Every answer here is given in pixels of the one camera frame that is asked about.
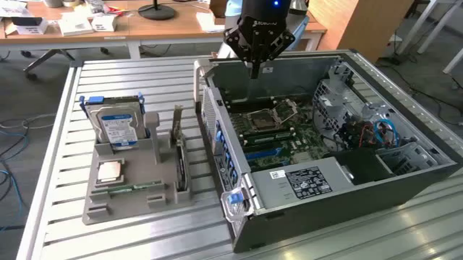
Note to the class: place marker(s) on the grey cup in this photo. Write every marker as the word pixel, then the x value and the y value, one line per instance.
pixel 52 3

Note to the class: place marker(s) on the blue expansion slot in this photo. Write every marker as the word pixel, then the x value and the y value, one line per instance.
pixel 264 154

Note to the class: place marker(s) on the blue case latch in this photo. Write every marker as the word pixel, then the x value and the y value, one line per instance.
pixel 235 198

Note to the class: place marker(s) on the green motherboard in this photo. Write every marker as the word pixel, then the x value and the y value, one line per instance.
pixel 307 140

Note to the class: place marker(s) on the black round lamp base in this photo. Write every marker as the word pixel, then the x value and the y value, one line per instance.
pixel 158 13

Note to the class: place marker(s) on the white paper stack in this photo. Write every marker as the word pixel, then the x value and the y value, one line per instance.
pixel 210 24

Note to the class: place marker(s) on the copper-toned CPU chip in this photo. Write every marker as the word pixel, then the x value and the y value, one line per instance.
pixel 110 172

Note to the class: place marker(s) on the metal socket cover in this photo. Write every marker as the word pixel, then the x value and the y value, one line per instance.
pixel 287 111

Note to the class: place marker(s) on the CPU socket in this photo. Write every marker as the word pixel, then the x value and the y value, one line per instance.
pixel 262 120

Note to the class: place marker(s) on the grey chair base with casters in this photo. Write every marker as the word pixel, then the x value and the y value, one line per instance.
pixel 39 61

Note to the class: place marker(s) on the hard disk with blue caddy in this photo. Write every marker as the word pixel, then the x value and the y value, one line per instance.
pixel 118 127

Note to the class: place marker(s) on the white box with black lid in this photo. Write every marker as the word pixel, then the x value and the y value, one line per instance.
pixel 28 25

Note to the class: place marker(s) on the grey power supply unit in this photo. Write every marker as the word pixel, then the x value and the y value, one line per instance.
pixel 271 195

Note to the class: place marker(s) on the open black PC case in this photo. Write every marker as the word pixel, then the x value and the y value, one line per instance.
pixel 326 216

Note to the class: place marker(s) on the wooden desk with white frame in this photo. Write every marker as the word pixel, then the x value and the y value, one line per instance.
pixel 163 29

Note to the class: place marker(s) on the green RAM stick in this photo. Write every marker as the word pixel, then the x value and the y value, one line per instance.
pixel 127 187

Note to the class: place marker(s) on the tape roll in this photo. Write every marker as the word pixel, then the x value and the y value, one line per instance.
pixel 70 3

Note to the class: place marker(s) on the perforated metal drive cage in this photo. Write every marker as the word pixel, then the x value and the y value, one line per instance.
pixel 332 108

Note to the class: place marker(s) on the black graphics card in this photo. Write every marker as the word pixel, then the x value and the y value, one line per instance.
pixel 183 168

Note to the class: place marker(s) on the brown cardboard box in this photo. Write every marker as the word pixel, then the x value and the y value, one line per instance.
pixel 216 8

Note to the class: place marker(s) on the grey disk bay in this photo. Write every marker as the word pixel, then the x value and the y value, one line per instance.
pixel 408 159

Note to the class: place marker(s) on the white table frame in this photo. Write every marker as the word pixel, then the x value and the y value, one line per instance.
pixel 415 24

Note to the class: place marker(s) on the wooden cabinet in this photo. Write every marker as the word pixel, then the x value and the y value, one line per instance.
pixel 364 27

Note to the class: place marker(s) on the small white printed box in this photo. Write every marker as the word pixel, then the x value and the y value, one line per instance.
pixel 104 24

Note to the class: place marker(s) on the grey parts rack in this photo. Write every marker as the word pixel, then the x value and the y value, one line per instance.
pixel 144 168

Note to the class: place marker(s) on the flat white box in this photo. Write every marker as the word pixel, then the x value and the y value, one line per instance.
pixel 76 27

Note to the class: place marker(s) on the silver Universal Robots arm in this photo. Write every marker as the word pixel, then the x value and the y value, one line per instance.
pixel 226 51

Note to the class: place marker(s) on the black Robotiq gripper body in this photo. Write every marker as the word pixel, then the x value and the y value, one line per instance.
pixel 266 16

